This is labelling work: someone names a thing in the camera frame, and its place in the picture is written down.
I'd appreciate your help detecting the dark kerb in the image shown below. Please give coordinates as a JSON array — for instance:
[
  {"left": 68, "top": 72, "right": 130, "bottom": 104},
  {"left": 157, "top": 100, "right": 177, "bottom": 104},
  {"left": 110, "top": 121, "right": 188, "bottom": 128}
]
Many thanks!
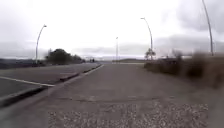
[{"left": 0, "top": 63, "right": 104, "bottom": 109}]

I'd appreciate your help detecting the brown hedge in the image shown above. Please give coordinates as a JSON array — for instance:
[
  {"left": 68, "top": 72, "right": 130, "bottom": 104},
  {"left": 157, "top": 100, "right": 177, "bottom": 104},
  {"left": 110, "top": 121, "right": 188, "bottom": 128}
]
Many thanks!
[{"left": 143, "top": 49, "right": 224, "bottom": 89}]

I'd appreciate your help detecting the small bare tree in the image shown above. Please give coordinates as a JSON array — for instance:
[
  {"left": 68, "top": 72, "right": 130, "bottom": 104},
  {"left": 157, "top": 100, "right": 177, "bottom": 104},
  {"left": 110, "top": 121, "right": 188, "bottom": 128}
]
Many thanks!
[{"left": 144, "top": 47, "right": 157, "bottom": 62}]

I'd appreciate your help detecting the clump of dark trees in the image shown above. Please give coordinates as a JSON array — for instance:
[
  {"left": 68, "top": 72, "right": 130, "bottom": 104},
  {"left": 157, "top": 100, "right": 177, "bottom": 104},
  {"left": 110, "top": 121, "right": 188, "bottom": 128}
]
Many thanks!
[{"left": 44, "top": 48, "right": 86, "bottom": 66}]

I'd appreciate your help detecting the grey asphalt path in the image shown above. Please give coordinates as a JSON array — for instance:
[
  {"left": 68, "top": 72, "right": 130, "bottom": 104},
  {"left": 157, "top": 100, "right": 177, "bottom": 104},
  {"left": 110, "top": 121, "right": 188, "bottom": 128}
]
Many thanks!
[{"left": 0, "top": 62, "right": 224, "bottom": 128}]

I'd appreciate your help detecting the straight street lamp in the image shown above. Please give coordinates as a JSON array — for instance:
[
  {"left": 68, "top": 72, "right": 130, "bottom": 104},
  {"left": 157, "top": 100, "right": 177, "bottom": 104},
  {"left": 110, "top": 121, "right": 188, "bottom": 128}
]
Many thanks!
[{"left": 115, "top": 36, "right": 120, "bottom": 62}]

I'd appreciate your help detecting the curved street lamp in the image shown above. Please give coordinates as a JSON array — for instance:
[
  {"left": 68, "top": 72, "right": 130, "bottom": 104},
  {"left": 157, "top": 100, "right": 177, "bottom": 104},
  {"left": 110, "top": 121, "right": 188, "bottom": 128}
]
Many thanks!
[
  {"left": 34, "top": 24, "right": 48, "bottom": 63},
  {"left": 140, "top": 17, "right": 154, "bottom": 61},
  {"left": 201, "top": 0, "right": 215, "bottom": 57}
]

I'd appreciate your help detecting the grey asphalt parking area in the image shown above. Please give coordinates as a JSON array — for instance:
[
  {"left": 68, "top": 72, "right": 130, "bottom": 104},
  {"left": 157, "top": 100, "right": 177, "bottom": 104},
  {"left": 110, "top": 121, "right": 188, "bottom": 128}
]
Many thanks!
[{"left": 0, "top": 62, "right": 100, "bottom": 99}]

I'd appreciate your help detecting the white painted line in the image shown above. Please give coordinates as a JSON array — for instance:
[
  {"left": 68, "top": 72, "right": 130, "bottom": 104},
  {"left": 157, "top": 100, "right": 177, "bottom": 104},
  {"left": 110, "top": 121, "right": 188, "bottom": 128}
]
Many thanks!
[{"left": 0, "top": 75, "right": 55, "bottom": 88}]

